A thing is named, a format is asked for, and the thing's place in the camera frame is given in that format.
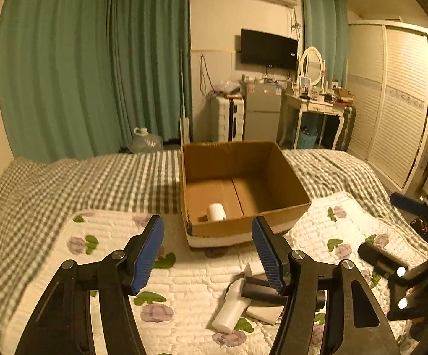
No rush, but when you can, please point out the white square box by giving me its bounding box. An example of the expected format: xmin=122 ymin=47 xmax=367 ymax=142
xmin=244 ymin=261 xmax=285 ymax=325

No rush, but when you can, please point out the black remote control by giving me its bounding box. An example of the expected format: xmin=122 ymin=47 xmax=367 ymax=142
xmin=241 ymin=283 xmax=326 ymax=311

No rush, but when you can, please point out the white handheld bottle device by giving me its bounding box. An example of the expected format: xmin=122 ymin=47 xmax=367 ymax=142
xmin=212 ymin=278 xmax=252 ymax=333

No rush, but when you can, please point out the dark suitcase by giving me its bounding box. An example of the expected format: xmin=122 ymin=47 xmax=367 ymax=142
xmin=336 ymin=106 xmax=357 ymax=151

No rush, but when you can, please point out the blue waste basket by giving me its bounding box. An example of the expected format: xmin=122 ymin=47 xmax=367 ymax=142
xmin=296 ymin=127 xmax=317 ymax=149

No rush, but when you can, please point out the white dressing table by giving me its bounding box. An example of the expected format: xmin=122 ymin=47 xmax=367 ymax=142
xmin=282 ymin=93 xmax=346 ymax=150

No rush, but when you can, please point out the white louvered wardrobe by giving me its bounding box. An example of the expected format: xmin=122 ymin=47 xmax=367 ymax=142
xmin=347 ymin=20 xmax=428 ymax=193

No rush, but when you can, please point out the oval vanity mirror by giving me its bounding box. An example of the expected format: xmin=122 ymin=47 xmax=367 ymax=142
xmin=299 ymin=46 xmax=325 ymax=86

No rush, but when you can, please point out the silver mini fridge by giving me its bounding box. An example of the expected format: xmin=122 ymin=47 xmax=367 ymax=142
xmin=242 ymin=83 xmax=281 ymax=142

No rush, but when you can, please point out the white cylinder jar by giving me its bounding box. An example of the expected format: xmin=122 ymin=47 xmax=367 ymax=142
xmin=207 ymin=203 xmax=227 ymax=223

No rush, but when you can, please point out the brown cardboard box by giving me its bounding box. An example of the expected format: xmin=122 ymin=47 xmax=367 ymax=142
xmin=180 ymin=141 xmax=311 ymax=248

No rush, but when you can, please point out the white suitcase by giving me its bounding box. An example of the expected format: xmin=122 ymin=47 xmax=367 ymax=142
xmin=210 ymin=95 xmax=244 ymax=142

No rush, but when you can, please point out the clear water jug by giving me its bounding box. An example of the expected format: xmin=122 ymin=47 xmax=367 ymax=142
xmin=128 ymin=128 xmax=163 ymax=154

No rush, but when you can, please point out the narrow green curtain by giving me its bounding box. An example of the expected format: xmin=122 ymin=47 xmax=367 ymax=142
xmin=301 ymin=0 xmax=349 ymax=87

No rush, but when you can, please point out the white flat mop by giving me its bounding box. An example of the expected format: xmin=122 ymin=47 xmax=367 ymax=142
xmin=179 ymin=48 xmax=191 ymax=145

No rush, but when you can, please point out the large green curtain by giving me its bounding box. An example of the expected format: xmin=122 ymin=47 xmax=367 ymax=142
xmin=0 ymin=0 xmax=192 ymax=163

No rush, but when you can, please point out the black wall television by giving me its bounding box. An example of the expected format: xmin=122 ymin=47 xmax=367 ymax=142
xmin=240 ymin=29 xmax=298 ymax=71

